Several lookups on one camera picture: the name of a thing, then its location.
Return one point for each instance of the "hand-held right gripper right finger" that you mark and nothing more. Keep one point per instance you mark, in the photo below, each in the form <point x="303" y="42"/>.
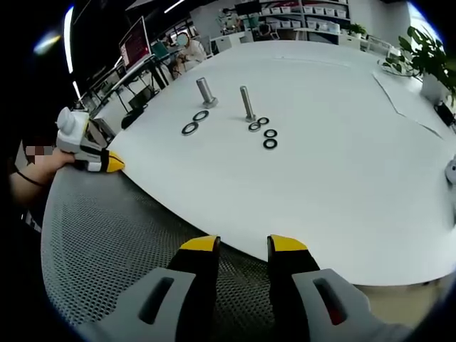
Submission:
<point x="288" y="285"/>

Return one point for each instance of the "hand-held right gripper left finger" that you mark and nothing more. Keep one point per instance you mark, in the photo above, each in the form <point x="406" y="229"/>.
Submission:
<point x="199" y="285"/>

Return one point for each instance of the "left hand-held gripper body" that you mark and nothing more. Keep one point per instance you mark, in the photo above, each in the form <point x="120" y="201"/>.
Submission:
<point x="71" y="133"/>

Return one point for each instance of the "large black-rimmed washer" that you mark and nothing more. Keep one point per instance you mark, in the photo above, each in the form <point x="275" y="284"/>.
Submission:
<point x="194" y="117"/>
<point x="183" y="130"/>

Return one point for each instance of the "thick threaded stud bolt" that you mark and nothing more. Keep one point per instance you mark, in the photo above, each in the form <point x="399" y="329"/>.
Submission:
<point x="206" y="92"/>

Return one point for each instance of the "small black-rimmed washer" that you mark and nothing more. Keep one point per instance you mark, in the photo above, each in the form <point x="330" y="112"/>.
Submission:
<point x="259" y="122"/>
<point x="265" y="145"/>
<point x="265" y="134"/>
<point x="250" y="127"/>

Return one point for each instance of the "thin threaded stud bolt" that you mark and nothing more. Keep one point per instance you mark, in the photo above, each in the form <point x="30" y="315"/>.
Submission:
<point x="247" y="105"/>

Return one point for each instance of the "person's left hand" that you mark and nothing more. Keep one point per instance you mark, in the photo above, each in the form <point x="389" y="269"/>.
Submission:
<point x="58" y="164"/>

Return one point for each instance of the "black office chair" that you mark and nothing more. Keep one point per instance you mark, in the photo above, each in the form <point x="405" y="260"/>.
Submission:
<point x="131" y="119"/>

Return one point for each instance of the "black wristband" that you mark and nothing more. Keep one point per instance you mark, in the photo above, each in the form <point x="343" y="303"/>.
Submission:
<point x="30" y="179"/>

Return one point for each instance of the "grey mesh chair back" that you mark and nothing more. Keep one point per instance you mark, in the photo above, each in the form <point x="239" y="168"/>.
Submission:
<point x="117" y="231"/>

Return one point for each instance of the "black-framed side desk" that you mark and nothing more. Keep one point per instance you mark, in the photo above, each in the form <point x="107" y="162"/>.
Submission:
<point x="124" y="80"/>

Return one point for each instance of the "computer monitor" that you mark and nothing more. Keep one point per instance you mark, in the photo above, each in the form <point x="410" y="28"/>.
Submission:
<point x="134" y="44"/>

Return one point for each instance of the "grey round device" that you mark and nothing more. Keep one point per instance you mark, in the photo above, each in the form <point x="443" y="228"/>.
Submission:
<point x="451" y="171"/>

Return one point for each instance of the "white plant pot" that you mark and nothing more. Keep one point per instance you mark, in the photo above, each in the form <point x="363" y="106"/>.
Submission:
<point x="432" y="90"/>

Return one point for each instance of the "shelf of white storage boxes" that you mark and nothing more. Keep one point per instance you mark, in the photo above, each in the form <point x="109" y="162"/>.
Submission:
<point x="313" y="14"/>

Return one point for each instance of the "small green plant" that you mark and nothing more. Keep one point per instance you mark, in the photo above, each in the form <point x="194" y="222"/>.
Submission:
<point x="357" y="30"/>

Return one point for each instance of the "large green potted plant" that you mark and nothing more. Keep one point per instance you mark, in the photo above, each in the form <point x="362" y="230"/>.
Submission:
<point x="432" y="53"/>

